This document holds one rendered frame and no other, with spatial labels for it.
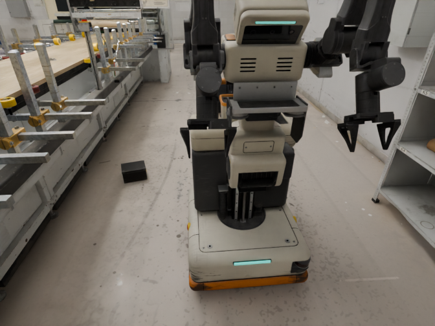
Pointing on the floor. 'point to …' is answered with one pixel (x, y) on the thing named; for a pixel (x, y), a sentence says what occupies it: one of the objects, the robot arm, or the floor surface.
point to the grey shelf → (414, 156)
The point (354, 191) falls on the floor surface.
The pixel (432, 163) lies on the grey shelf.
